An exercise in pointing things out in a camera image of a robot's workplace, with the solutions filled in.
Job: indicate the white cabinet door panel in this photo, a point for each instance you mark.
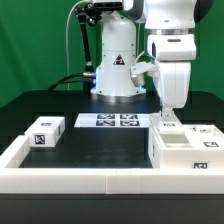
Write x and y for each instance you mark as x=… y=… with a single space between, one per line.
x=204 y=136
x=166 y=124

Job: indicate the white marker base plate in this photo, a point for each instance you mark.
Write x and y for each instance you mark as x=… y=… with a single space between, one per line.
x=112 y=120

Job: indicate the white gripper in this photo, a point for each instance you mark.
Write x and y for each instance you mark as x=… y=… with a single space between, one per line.
x=172 y=56

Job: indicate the white U-shaped fence wall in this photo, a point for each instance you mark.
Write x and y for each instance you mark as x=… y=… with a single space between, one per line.
x=14 y=179

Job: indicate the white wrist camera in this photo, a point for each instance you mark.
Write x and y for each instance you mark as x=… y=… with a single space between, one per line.
x=138 y=70

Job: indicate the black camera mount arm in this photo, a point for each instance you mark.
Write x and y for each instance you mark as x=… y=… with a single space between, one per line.
x=87 y=16

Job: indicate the white cabinet top block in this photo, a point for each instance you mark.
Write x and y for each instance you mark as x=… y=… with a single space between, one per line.
x=46 y=131

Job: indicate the white cabinet body box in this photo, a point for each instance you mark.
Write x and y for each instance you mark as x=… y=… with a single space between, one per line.
x=175 y=151

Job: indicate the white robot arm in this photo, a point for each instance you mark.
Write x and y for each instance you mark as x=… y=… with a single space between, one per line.
x=126 y=27

